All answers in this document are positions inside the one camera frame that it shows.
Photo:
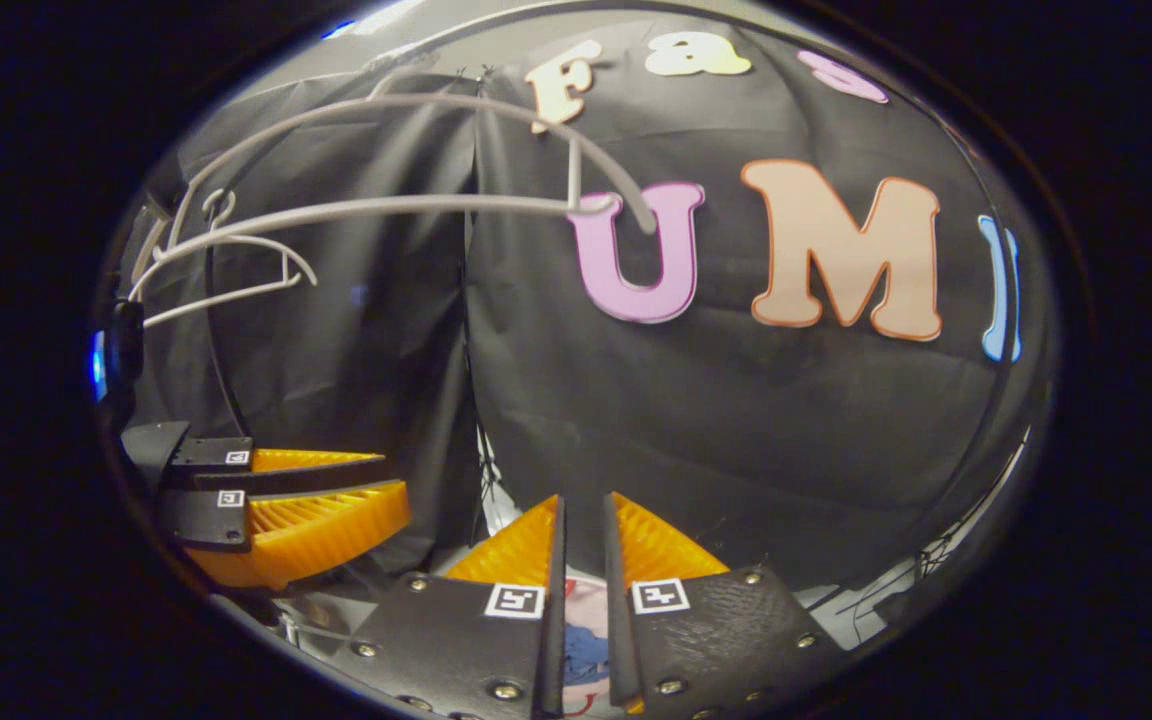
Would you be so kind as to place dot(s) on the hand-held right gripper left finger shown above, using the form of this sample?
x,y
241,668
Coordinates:
x,y
554,620

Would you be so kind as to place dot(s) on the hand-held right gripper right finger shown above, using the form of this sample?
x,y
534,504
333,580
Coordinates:
x,y
619,620

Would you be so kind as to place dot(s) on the white plastic hanger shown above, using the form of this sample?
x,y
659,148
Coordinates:
x,y
236,242
386,206

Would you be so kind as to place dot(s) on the black backdrop cloth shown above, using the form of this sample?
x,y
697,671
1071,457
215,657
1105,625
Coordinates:
x,y
736,450

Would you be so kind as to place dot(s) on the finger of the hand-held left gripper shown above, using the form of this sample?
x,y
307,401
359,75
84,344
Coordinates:
x,y
206,520
286,476

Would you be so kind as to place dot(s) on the black clothes rack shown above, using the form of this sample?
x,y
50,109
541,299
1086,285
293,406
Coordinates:
x,y
217,350

